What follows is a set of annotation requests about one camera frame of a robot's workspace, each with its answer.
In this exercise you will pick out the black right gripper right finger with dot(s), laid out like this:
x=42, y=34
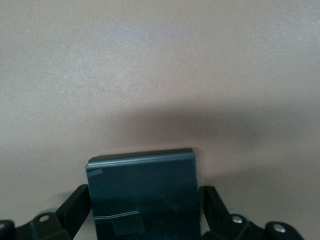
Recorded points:
x=232, y=222

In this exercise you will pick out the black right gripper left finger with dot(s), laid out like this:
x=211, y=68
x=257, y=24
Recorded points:
x=60, y=217

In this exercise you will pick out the dark teal box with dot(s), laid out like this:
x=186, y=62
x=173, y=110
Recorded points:
x=145, y=195

